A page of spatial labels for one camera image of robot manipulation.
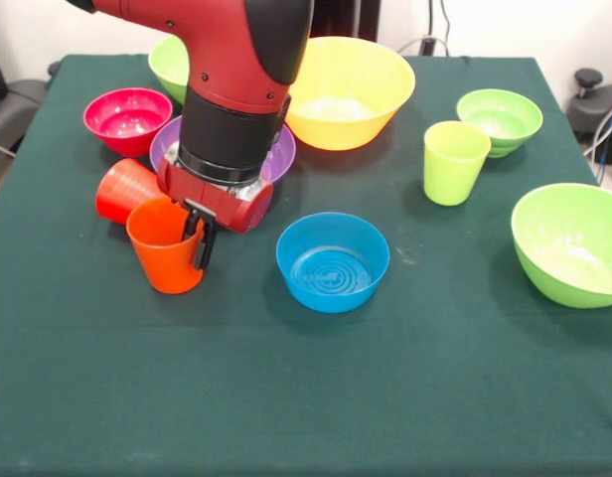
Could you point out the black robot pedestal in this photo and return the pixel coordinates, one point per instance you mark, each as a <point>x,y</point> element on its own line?
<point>346,20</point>

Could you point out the small black armrest pad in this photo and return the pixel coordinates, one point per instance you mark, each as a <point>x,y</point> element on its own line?
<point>54,68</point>

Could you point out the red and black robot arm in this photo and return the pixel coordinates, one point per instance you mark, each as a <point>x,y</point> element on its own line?
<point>226,59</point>

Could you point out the yellow-green cup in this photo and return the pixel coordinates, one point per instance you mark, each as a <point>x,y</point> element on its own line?
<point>450,179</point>

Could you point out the blue bowl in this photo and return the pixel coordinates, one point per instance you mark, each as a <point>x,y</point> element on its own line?
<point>331,293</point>

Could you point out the dark green tablecloth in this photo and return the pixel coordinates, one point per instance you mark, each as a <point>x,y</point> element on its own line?
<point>306,372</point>

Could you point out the black knobbed stand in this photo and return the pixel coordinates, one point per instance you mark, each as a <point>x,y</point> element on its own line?
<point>589,79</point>

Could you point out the large yellow bowl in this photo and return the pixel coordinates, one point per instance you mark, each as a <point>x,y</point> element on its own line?
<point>346,129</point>

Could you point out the pink bowl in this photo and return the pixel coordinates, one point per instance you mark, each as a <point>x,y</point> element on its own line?
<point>127,141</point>

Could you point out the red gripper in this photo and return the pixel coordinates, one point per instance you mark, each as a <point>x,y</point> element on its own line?
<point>226,206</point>

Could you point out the grey chair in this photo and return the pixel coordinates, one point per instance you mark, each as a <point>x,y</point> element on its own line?
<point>10,114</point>

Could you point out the black power plug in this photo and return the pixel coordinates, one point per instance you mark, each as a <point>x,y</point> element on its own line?
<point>427,46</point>

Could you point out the small green bowl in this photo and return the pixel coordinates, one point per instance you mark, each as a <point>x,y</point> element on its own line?
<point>504,119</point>

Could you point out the orange cup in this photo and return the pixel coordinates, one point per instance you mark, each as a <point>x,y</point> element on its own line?
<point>167,268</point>

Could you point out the purple bowl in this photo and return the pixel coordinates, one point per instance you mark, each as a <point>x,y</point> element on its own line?
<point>283,154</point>

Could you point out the large light green bowl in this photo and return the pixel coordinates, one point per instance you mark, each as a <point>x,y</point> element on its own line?
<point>559,278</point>
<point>169,69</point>

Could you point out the red cup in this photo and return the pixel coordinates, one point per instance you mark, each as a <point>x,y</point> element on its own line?
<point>124,194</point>

